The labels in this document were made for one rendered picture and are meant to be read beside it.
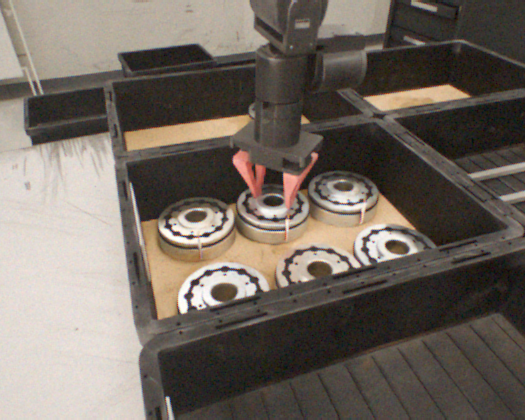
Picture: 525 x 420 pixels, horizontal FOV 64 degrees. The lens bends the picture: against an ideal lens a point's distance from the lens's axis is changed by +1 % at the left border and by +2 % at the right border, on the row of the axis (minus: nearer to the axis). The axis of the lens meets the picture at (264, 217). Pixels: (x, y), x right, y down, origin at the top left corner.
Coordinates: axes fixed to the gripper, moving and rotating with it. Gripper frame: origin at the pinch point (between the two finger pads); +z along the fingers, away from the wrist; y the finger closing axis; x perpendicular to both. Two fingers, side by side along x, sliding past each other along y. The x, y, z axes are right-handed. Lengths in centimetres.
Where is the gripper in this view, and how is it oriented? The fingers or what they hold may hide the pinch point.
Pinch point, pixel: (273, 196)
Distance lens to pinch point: 58.4
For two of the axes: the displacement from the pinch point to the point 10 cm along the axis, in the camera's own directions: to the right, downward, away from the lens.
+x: -4.5, 5.3, -7.1
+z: -0.3, 7.9, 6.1
